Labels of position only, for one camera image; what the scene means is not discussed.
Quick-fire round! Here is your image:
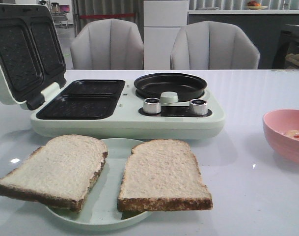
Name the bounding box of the white bread slice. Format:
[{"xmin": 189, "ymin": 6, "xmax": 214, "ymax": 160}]
[
  {"xmin": 0, "ymin": 135, "xmax": 108, "ymax": 212},
  {"xmin": 117, "ymin": 139, "xmax": 213, "ymax": 212}
]

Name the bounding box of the pink plastic bowl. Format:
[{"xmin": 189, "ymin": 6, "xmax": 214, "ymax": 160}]
[{"xmin": 263, "ymin": 109, "xmax": 299, "ymax": 163}]

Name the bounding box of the mint green breakfast maker lid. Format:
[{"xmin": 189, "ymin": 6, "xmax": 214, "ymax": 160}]
[{"xmin": 0, "ymin": 4, "xmax": 66, "ymax": 110}]

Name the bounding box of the orange shrimp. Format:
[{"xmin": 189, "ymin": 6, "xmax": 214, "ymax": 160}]
[{"xmin": 284, "ymin": 130, "xmax": 299, "ymax": 141}]

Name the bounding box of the mint green breakfast maker base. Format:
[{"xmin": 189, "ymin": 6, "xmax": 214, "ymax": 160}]
[{"xmin": 30, "ymin": 79, "xmax": 225, "ymax": 140}]

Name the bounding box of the left silver control knob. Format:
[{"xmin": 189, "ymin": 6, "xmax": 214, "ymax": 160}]
[{"xmin": 142, "ymin": 98, "xmax": 161, "ymax": 114}]

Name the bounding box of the silver control knob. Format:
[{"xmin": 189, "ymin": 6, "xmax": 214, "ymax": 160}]
[
  {"xmin": 142, "ymin": 98, "xmax": 161, "ymax": 114},
  {"xmin": 189, "ymin": 99, "xmax": 208, "ymax": 116}
]

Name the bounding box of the right silver control knob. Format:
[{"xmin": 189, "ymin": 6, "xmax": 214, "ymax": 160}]
[{"xmin": 189, "ymin": 99, "xmax": 208, "ymax": 116}]

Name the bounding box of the black round frying pan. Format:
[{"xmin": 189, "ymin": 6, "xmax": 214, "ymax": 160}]
[{"xmin": 134, "ymin": 72, "xmax": 207, "ymax": 102}]

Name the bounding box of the left grey upholstered chair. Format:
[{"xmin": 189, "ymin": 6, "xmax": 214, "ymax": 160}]
[{"xmin": 70, "ymin": 19, "xmax": 144, "ymax": 70}]

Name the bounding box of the grey upholstered chair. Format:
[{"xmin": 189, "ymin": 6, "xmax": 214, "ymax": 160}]
[
  {"xmin": 70, "ymin": 19, "xmax": 144, "ymax": 70},
  {"xmin": 170, "ymin": 21, "xmax": 260, "ymax": 70}
]

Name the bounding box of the right grey upholstered chair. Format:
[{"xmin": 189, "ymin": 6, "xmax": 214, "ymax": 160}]
[{"xmin": 170, "ymin": 21, "xmax": 260, "ymax": 70}]

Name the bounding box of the white cabinet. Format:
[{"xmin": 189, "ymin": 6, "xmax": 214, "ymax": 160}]
[{"xmin": 143, "ymin": 0, "xmax": 189, "ymax": 70}]

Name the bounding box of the mint green round plate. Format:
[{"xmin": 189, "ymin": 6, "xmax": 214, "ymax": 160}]
[{"xmin": 47, "ymin": 138, "xmax": 152, "ymax": 231}]

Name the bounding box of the grey kitchen counter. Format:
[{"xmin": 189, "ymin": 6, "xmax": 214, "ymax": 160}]
[{"xmin": 189, "ymin": 10, "xmax": 299, "ymax": 69}]

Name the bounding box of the fruit plate on counter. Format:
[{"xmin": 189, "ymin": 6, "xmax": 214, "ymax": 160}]
[{"xmin": 246, "ymin": 0, "xmax": 268, "ymax": 10}]

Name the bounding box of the beige cushion at right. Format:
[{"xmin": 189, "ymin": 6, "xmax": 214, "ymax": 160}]
[{"xmin": 285, "ymin": 54, "xmax": 299, "ymax": 68}]

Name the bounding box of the dark appliance at right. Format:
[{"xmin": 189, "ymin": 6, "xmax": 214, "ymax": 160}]
[{"xmin": 272, "ymin": 25, "xmax": 299, "ymax": 69}]

